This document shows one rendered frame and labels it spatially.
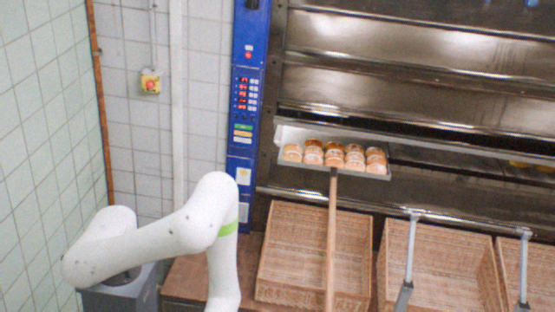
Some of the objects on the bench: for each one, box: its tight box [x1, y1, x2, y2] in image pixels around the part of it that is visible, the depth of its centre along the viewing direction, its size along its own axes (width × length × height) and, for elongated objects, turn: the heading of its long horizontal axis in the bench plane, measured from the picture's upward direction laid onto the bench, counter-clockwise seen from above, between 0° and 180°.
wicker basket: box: [375, 218, 504, 312], centre depth 250 cm, size 49×56×28 cm
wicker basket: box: [254, 200, 373, 312], centre depth 253 cm, size 49×56×28 cm
